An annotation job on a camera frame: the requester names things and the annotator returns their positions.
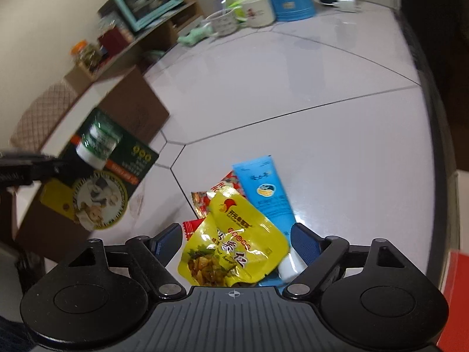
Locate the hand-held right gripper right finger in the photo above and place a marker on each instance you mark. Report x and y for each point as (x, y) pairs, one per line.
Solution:
(304, 244)

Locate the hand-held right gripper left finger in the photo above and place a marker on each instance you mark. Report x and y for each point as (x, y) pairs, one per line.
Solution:
(170, 240)

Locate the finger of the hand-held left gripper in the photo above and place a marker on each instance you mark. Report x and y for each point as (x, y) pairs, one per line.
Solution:
(40, 167)

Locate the red snack packet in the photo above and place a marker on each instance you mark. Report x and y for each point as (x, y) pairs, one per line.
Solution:
(192, 229)
(203, 201)

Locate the large yellow snack pouch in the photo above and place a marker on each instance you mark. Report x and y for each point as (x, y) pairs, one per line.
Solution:
(234, 234)

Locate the blue tube white cap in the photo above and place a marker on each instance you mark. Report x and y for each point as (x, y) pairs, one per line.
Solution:
(263, 190)

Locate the green snack packet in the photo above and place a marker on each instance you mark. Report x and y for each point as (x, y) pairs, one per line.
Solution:
(135, 157)

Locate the brown cardboard box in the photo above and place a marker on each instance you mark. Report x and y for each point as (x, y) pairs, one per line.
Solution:
(139, 113)

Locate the green plastic container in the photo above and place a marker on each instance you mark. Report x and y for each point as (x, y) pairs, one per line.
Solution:
(234, 7)

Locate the quilted brown cover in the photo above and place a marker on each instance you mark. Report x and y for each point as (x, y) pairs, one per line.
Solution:
(47, 110)

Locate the clear jar orange lid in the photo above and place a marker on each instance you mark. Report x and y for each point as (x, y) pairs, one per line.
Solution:
(86, 55)

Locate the dark red storage box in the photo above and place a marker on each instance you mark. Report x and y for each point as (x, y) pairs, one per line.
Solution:
(111, 40)

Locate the red cardboard box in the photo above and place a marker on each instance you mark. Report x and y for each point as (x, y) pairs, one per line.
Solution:
(458, 300)

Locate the wooden shelf cabinet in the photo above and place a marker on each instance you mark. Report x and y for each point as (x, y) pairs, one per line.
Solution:
(161, 33)

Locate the green cloth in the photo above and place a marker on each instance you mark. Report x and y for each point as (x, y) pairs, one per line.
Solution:
(194, 35)

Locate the spotted mug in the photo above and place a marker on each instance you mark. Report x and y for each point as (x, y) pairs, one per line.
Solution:
(223, 22)

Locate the white printed mug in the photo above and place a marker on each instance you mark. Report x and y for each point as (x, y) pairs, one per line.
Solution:
(258, 11)

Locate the white charger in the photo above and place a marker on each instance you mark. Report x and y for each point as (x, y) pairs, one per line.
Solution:
(346, 4)

